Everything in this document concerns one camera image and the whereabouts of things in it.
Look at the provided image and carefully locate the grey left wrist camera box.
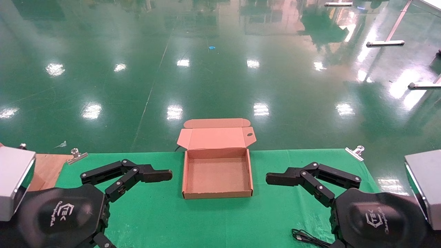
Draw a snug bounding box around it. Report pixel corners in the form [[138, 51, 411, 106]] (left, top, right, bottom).
[[0, 146, 37, 221]]

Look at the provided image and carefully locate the black USB cable bundle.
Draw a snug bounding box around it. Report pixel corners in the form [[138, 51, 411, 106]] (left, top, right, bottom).
[[292, 229, 333, 248]]

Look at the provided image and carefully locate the white table leg with foot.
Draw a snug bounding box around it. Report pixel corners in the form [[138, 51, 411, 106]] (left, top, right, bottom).
[[366, 0, 413, 47]]

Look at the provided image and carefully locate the green table cloth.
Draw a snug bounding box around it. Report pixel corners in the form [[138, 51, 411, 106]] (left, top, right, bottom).
[[55, 149, 379, 248]]

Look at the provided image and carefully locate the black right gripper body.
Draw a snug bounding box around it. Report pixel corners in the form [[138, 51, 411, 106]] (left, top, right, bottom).
[[331, 188, 429, 248]]

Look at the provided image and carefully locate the silver binder clip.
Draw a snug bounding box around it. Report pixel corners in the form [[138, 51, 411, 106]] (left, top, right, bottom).
[[345, 145, 365, 162], [67, 148, 88, 165]]

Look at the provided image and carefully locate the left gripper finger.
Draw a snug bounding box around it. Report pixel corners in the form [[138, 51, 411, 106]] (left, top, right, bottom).
[[80, 159, 173, 203], [90, 232, 117, 248]]

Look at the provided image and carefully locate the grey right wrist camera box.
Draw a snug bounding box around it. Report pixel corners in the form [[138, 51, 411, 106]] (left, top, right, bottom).
[[405, 150, 441, 230]]

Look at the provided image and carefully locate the white table foot with cap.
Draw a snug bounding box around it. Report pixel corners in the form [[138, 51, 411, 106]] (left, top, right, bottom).
[[408, 73, 441, 90]]

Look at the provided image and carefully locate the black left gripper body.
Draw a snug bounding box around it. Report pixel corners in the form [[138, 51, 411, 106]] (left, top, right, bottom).
[[16, 184, 111, 248]]

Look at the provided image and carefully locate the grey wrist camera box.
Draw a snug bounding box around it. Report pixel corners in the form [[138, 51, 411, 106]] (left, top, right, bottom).
[[0, 146, 37, 221], [405, 150, 441, 230]]

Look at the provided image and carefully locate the open brown cardboard box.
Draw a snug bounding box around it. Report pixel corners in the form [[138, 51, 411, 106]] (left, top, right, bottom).
[[177, 118, 257, 199]]

